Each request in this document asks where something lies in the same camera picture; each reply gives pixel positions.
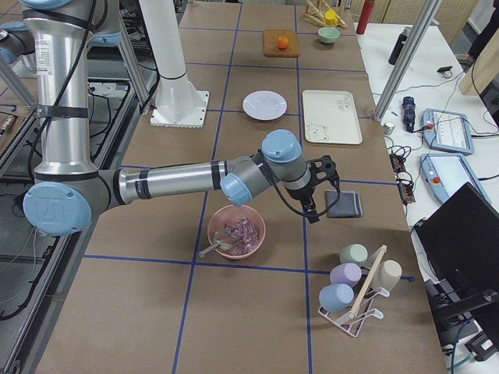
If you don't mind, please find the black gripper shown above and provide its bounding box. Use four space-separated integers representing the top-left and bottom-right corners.
296 155 340 224

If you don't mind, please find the wooden cup rack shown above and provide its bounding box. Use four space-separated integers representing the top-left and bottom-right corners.
304 0 348 29

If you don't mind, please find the black laptop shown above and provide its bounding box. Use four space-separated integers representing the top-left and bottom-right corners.
416 182 498 340

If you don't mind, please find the yellow cup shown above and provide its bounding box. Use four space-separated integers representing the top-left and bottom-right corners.
324 9 339 26

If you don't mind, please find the far teach pendant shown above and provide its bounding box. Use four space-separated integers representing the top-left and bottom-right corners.
422 108 474 155

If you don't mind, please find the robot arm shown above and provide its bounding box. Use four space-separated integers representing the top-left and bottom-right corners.
1 21 121 65
23 1 340 236

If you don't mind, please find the beige cup on rack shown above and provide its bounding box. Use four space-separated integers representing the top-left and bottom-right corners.
372 259 402 292

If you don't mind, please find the small metal cup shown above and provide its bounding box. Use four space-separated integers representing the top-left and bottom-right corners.
382 122 395 136

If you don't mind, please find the blue cup on rack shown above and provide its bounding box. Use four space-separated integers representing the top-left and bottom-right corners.
319 284 354 312

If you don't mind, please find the red bottle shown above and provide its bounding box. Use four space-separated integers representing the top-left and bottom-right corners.
356 0 375 35

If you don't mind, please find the cream bear print tray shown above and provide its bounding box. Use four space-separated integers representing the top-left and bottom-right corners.
302 90 363 145

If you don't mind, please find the purple cup on rack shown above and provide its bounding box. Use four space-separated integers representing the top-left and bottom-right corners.
330 263 362 288

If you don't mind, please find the near teach pendant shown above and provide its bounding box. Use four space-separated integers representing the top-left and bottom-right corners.
419 153 491 203

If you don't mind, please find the folded dark blue umbrella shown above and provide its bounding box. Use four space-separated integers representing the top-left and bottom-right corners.
402 96 416 132

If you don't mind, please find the light green bowl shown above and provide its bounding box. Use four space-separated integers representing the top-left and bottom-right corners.
317 26 341 44

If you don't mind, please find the orange fruit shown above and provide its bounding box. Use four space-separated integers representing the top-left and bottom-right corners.
277 36 289 50

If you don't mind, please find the white wire cup rack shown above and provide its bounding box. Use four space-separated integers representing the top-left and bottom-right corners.
318 245 391 337

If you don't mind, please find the teach pendant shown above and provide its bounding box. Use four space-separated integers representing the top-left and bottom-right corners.
422 108 474 155
419 153 491 203

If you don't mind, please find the pink bowl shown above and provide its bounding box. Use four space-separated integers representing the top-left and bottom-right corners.
207 205 266 260

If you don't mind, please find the white round plate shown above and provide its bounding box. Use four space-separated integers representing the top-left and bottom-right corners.
242 90 288 121

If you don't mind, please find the wooden cutting board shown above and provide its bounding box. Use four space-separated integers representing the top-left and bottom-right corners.
263 30 299 58

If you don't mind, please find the metal scoop in bowl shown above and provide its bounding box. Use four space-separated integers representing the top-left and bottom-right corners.
199 231 235 258

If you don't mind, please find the folded grey cloth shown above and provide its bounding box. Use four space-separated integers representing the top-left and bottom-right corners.
327 190 363 218

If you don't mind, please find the black bottle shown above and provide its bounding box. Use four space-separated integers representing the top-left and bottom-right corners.
388 26 412 65

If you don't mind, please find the aluminium camera post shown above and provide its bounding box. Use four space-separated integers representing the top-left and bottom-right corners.
373 0 442 122

